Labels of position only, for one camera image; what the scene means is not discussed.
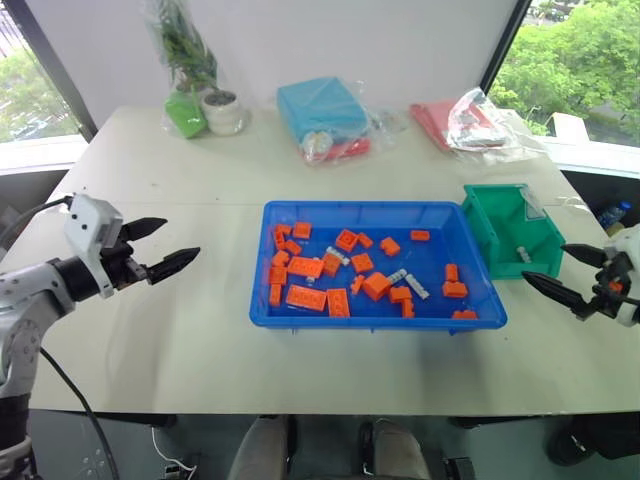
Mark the green plastic bin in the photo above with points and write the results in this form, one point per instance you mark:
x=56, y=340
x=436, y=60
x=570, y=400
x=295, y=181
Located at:
x=492, y=225

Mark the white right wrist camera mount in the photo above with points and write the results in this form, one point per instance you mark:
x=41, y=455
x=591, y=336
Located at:
x=625, y=247

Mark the big orange toy block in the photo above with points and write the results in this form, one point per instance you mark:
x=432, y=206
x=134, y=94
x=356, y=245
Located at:
x=376, y=286

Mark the grey rounded shape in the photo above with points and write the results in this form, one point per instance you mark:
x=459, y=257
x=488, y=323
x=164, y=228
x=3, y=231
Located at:
x=260, y=450
x=400, y=450

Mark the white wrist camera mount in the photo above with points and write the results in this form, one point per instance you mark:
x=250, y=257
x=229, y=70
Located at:
x=625, y=247
x=92, y=225

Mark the white brick pieces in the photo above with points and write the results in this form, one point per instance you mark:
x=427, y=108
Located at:
x=417, y=287

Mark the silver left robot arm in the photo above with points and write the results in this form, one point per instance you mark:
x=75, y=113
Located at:
x=30, y=295

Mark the crumpled clear plastic bag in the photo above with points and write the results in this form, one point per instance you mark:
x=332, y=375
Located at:
x=500, y=135

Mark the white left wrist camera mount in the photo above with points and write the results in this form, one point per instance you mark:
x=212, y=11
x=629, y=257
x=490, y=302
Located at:
x=92, y=225

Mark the clear label pouch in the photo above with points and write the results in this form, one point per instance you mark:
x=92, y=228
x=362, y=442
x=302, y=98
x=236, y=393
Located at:
x=534, y=207

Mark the green plant in plastic wrap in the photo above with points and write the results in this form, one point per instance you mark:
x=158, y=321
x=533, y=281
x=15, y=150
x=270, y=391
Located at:
x=185, y=45

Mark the blue cloth in bag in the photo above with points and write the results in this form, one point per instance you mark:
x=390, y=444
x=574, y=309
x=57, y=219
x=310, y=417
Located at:
x=385, y=125

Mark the blue plastic tray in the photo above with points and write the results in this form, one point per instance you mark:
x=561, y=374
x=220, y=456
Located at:
x=450, y=250

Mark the green pot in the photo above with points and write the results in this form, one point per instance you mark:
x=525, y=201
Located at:
x=186, y=114

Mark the plastic bottle blue label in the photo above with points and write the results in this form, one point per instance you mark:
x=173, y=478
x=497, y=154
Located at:
x=612, y=215

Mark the white cardboard box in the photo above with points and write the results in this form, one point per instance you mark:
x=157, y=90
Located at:
x=570, y=129

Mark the black rounded base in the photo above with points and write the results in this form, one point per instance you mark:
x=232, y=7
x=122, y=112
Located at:
x=595, y=440

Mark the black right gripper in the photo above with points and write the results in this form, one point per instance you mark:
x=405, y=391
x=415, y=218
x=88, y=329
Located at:
x=607, y=290

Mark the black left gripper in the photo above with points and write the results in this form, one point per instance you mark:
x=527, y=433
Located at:
x=121, y=260

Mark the orange plastic building brick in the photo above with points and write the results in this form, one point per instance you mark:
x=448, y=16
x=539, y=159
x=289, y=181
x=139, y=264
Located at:
x=306, y=298
x=305, y=267

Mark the black window frame post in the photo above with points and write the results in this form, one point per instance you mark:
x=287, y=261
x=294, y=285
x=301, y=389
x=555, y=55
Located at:
x=505, y=45
x=60, y=70

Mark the red flat pack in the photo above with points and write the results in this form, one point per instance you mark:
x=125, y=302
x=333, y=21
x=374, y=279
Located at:
x=352, y=149

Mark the light blue box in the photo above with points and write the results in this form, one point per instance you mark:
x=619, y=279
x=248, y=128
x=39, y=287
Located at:
x=320, y=107

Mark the white ribbed plant pot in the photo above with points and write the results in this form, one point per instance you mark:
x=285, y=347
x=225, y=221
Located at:
x=222, y=112

